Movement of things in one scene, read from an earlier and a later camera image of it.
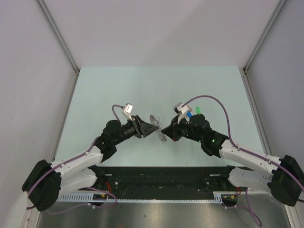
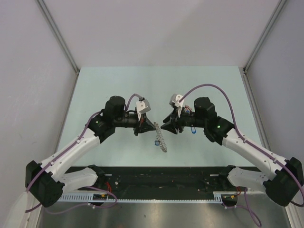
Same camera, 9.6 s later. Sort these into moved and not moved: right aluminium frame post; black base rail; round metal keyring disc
Moved: round metal keyring disc
Not moved: black base rail; right aluminium frame post
